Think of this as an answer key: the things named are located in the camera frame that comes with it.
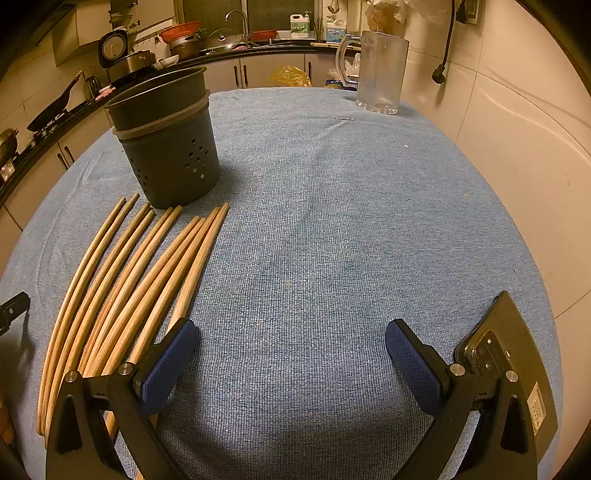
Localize blue tablecloth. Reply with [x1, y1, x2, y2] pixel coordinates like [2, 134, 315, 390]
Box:
[0, 87, 566, 480]

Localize black frying pan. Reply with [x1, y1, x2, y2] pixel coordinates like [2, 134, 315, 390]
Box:
[27, 71, 85, 133]

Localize glass pot lid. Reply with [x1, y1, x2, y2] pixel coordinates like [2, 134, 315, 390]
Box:
[205, 28, 244, 51]

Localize wall power socket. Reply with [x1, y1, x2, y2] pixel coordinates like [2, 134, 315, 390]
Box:
[455, 0, 481, 24]

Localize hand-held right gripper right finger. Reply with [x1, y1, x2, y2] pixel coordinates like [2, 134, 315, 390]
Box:
[385, 318, 539, 480]

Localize green label detergent bottle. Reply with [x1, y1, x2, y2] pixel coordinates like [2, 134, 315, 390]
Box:
[290, 13, 315, 40]

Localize yellow plastic bag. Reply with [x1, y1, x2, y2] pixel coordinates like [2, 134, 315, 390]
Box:
[269, 66, 313, 88]

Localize black smartphone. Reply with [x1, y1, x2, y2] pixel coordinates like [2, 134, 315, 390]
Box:
[455, 329, 555, 439]
[455, 291, 558, 448]

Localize black power cable with plug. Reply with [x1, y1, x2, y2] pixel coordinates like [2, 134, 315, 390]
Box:
[431, 0, 467, 85]

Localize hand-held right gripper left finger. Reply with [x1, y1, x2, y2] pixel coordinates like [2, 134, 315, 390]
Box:
[45, 318, 200, 480]

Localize steel wok with lid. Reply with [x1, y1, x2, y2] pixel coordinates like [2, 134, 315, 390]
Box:
[0, 129, 20, 160]

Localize red plastic basin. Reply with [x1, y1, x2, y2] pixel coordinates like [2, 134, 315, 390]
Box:
[160, 21, 202, 42]

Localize black rice cooker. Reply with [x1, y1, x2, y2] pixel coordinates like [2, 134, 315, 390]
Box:
[98, 28, 130, 70]

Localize kitchen window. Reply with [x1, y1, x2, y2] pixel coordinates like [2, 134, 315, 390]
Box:
[178, 0, 319, 28]

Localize blue label detergent bottle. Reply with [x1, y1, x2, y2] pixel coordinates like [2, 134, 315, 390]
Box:
[325, 15, 348, 43]

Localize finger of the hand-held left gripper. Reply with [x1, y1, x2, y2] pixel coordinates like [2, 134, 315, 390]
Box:
[0, 292, 31, 337]

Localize upper kitchen cabinets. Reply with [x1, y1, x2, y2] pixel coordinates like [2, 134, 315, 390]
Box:
[53, 0, 121, 66]

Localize dark grey perforated chopstick holder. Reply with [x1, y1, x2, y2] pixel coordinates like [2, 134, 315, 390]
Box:
[104, 66, 221, 209]

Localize clear glass pitcher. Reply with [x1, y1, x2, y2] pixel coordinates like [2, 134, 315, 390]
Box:
[335, 30, 410, 116]

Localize hanging bag of noodles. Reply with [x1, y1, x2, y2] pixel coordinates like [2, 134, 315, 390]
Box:
[365, 0, 444, 26]

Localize bunch of wooden chopsticks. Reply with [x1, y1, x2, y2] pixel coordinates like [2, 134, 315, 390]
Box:
[36, 193, 230, 480]

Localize chrome faucet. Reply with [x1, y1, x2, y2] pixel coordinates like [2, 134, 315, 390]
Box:
[225, 10, 249, 35]

